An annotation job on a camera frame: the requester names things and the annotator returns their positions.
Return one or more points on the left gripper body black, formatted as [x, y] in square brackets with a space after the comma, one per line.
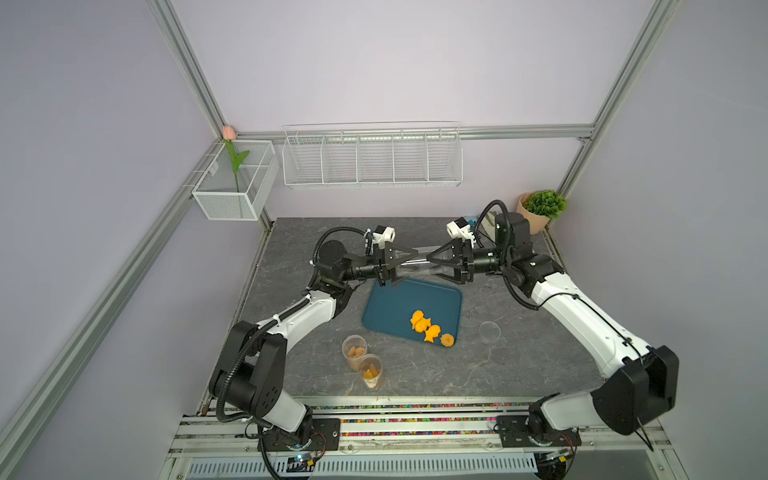
[378, 257]

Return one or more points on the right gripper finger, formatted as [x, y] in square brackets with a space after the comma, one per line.
[449, 253]
[447, 272]

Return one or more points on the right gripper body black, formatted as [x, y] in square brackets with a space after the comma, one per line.
[466, 255]

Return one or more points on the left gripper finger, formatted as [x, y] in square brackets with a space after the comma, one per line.
[400, 273]
[398, 254]

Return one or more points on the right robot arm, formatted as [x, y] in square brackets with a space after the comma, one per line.
[639, 381]

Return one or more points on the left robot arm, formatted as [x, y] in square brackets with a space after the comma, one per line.
[247, 381]

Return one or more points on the teal plastic tray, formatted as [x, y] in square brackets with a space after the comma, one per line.
[390, 308]

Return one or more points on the orange cookie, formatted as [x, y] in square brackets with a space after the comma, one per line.
[431, 333]
[417, 317]
[422, 325]

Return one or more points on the round brown cookie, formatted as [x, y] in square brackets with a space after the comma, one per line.
[447, 340]

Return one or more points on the potted green plant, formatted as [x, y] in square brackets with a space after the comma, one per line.
[540, 207]

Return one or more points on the pink artificial tulip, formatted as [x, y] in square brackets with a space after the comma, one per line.
[237, 158]

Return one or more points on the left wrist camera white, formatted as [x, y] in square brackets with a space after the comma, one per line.
[382, 235]

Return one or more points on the white wire wall shelf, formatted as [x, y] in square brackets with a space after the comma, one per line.
[373, 154]

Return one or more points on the white mesh wall basket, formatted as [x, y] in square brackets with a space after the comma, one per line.
[215, 191]

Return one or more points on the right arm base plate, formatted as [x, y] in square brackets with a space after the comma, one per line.
[519, 431]

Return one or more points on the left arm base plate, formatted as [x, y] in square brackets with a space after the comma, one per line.
[317, 434]

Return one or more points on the white vented cable duct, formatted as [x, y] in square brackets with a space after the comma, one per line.
[376, 466]

